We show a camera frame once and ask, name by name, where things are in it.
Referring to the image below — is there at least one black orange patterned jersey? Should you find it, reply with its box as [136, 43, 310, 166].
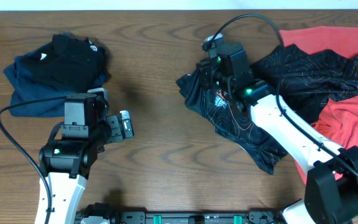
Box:
[176, 44, 358, 174]

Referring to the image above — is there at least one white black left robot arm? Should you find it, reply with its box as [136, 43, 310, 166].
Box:
[35, 88, 134, 223]

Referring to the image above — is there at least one folded black shirt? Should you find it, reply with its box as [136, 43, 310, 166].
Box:
[18, 34, 108, 93]

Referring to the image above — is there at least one folded navy blue shirt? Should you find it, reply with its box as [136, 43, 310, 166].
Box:
[3, 51, 109, 118]

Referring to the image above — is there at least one red t-shirt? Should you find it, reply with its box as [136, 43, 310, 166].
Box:
[277, 26, 358, 192]

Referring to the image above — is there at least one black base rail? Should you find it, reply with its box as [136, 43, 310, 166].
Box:
[75, 202, 284, 224]

